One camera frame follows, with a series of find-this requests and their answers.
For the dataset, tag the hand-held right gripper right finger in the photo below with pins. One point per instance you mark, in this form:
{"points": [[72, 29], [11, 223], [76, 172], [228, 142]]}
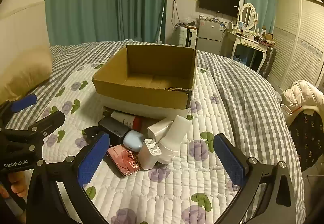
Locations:
{"points": [[230, 163]]}

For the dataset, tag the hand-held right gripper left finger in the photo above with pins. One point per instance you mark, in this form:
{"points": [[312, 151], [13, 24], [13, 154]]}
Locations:
{"points": [[92, 162]]}

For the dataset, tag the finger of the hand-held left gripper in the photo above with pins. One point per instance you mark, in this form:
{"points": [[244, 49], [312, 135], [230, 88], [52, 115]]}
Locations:
{"points": [[48, 122], [24, 103]]}

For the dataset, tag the small black clip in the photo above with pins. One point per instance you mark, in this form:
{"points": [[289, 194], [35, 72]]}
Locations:
{"points": [[90, 133]]}

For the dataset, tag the red floral card case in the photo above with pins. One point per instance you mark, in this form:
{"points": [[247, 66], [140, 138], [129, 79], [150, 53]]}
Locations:
{"points": [[124, 160]]}

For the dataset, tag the black power bank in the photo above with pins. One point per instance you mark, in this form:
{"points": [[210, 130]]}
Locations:
{"points": [[114, 130]]}

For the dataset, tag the light blue earbud case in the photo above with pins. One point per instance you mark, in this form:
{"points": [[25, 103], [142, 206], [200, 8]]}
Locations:
{"points": [[133, 141]]}

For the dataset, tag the white tube with red cap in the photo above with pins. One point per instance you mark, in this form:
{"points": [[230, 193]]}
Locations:
{"points": [[126, 120]]}

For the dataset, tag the white plug charger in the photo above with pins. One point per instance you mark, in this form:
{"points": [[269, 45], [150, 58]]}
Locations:
{"points": [[149, 155]]}

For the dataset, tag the white spray bottle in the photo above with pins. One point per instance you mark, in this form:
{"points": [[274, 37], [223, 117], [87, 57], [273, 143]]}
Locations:
{"points": [[174, 138]]}

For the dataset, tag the white square power adapter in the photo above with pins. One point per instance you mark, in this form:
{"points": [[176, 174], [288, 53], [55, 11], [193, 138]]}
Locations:
{"points": [[162, 129]]}

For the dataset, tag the cardboard box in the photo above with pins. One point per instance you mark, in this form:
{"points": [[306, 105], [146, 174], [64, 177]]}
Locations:
{"points": [[149, 79]]}

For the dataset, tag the person's left hand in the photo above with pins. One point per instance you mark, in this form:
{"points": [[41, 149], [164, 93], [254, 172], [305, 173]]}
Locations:
{"points": [[17, 184]]}

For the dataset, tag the beige pillow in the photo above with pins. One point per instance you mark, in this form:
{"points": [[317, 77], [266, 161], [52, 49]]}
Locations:
{"points": [[22, 74]]}

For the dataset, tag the white floral quilted blanket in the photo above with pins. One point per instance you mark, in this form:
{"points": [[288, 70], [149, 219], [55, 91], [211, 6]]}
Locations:
{"points": [[164, 188]]}

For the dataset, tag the grey checkered bed sheet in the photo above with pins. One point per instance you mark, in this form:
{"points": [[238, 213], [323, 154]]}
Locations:
{"points": [[243, 92]]}

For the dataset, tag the beige headboard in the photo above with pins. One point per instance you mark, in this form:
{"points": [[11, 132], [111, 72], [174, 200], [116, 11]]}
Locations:
{"points": [[22, 26]]}

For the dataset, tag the dark patterned garment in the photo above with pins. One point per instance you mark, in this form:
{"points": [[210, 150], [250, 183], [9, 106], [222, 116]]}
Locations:
{"points": [[307, 138]]}

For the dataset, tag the white puffer jacket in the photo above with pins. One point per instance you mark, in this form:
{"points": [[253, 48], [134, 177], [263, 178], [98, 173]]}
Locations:
{"points": [[301, 95]]}

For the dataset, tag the dark suitcase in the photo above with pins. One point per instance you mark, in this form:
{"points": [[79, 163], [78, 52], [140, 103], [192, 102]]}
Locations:
{"points": [[268, 62]]}

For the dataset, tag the white vanity table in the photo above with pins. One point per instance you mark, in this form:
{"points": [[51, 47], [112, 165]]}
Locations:
{"points": [[249, 42]]}

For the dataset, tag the wide teal curtain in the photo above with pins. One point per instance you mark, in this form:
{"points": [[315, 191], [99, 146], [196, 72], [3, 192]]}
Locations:
{"points": [[101, 1]]}

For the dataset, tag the silver refrigerator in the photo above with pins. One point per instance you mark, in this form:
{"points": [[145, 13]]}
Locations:
{"points": [[208, 36]]}

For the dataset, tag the white drawer cabinet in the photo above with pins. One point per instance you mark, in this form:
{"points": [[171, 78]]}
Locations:
{"points": [[186, 36]]}

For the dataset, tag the white louvered wardrobe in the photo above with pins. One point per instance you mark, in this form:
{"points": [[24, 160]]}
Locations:
{"points": [[298, 44]]}

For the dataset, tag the oval vanity mirror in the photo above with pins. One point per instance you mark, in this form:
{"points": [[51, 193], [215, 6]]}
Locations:
{"points": [[248, 15]]}

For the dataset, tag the white pole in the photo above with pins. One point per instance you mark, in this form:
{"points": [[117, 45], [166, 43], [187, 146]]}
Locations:
{"points": [[161, 24]]}

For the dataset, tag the black wall television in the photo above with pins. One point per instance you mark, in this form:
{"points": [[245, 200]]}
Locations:
{"points": [[219, 1]]}

